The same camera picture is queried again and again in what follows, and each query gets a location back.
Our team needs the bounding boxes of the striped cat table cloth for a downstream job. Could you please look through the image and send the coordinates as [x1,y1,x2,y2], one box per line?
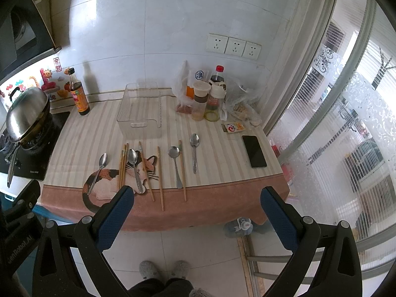
[39,96,289,231]

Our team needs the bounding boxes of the red box on sill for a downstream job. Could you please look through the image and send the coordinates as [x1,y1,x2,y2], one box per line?
[270,139,293,185]

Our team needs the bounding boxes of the grey slipper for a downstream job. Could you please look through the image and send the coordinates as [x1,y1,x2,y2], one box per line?
[139,260,161,280]
[171,260,190,280]

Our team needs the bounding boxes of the soy sauce bottle orange label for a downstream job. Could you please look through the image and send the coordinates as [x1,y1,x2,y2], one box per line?
[68,68,90,115]

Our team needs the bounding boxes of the steel wok lid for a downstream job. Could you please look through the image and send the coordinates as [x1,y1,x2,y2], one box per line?
[6,87,50,142]

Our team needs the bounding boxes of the jar with cream lid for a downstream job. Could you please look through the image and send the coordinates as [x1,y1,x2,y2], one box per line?
[191,80,211,121]

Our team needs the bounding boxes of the right grey slipper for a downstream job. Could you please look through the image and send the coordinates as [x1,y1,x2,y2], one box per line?
[171,260,190,280]

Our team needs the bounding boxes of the middle wall socket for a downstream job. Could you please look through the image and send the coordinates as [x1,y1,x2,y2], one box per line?
[225,37,246,57]

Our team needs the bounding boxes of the crumpled plastic bag right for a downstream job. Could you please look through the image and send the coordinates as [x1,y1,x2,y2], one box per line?
[222,76,263,127]

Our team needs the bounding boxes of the wall socket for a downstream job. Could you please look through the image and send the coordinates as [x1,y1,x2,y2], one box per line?
[242,41,262,60]
[225,37,246,57]
[205,34,228,54]

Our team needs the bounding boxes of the colourful wall stickers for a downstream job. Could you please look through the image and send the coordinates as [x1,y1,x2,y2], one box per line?
[1,54,71,109]

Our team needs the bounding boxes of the steel spoon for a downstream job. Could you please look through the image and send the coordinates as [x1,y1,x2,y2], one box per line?
[128,149,144,194]
[189,133,200,174]
[168,146,183,188]
[87,153,107,195]

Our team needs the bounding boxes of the left wall socket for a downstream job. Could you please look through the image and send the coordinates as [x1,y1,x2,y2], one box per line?
[205,34,228,54]

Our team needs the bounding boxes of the blue slipper under table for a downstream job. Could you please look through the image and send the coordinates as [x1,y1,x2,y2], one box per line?
[223,217,254,238]

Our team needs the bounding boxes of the dark bottle red cap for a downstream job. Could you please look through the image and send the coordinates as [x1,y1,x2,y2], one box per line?
[209,65,225,84]

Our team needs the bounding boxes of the black smartphone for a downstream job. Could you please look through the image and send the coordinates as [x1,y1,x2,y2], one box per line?
[242,135,267,168]

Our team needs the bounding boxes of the range hood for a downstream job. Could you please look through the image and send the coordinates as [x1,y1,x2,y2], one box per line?
[1,0,61,82]

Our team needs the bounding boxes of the left grey slipper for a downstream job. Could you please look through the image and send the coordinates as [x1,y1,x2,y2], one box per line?
[139,260,161,280]

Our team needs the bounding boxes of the clear plastic bag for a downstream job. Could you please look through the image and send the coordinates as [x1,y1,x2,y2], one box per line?
[172,60,194,115]

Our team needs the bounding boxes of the oil bottle white lid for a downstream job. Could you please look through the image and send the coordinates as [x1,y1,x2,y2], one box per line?
[204,82,226,122]

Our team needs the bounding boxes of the clear plastic organizer bin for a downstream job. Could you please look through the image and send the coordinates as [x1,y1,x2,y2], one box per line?
[117,82,162,141]

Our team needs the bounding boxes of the right wall socket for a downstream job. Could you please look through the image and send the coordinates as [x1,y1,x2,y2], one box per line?
[242,41,262,60]

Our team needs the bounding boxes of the black gas stove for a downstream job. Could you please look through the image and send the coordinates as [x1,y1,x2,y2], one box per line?
[13,111,71,181]

